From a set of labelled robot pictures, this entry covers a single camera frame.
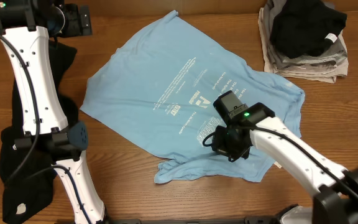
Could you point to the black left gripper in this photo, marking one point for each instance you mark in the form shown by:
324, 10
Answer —
74, 29

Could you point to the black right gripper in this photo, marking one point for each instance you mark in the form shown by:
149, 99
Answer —
219, 147

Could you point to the light blue printed t-shirt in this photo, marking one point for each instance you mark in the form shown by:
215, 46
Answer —
158, 89

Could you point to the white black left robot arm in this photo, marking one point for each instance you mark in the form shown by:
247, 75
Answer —
46, 139

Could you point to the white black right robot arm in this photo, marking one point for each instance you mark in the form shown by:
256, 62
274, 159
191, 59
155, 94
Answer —
333, 188

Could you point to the grey folded clothes stack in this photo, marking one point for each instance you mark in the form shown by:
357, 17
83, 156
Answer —
325, 68

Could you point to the brown cardboard backboard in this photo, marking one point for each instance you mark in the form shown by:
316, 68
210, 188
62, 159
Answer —
160, 7

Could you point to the black folded garment on stack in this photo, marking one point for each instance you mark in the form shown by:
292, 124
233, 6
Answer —
306, 27

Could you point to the black garment with white logo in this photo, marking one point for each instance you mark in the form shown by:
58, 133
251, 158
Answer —
25, 196

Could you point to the black base rail with mounts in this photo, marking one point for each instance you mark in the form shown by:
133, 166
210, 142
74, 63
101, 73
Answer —
197, 221

